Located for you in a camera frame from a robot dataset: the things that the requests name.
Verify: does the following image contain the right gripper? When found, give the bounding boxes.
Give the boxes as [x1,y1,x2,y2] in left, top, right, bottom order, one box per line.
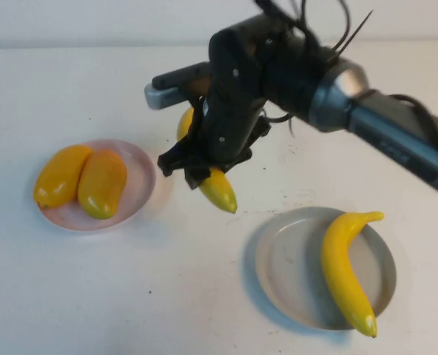
[157,94,272,192]

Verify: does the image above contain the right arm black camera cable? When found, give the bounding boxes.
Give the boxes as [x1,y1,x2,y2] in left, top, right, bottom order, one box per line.
[359,88,438,163]

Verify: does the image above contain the blue-grey round plate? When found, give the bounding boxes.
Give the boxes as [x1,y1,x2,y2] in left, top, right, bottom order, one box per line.
[254,206,397,331]

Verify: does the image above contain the yellow toy banana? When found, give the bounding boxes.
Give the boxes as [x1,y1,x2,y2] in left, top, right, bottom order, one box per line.
[320,211,385,339]
[175,106,238,214]

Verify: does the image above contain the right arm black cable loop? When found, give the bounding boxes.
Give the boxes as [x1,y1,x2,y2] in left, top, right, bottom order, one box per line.
[254,0,353,53]

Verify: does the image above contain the orange green-tipped toy mango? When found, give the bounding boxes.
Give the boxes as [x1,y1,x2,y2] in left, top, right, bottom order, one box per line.
[77,148,128,220]

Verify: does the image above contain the pink round plate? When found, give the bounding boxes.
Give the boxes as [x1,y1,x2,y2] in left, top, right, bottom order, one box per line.
[36,138,157,234]

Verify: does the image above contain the plain yellow toy mango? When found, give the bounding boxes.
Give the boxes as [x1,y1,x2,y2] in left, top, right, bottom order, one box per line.
[33,144,94,210]

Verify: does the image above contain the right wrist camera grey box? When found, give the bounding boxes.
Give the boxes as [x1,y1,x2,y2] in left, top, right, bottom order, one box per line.
[144,61,213,111]

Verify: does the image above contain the black zip tie tail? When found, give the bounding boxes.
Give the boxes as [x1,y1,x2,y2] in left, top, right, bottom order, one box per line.
[329,10,375,62]

